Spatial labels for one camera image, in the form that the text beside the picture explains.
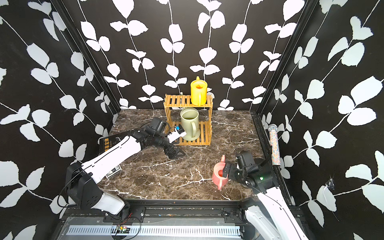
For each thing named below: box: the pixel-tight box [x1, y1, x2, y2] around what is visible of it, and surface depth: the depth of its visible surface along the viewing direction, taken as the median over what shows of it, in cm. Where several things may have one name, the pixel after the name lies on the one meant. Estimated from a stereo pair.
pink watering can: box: [212, 154, 229, 191], surface depth 79 cm
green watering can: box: [180, 107, 201, 141], surface depth 90 cm
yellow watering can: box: [190, 76, 208, 107], surface depth 82 cm
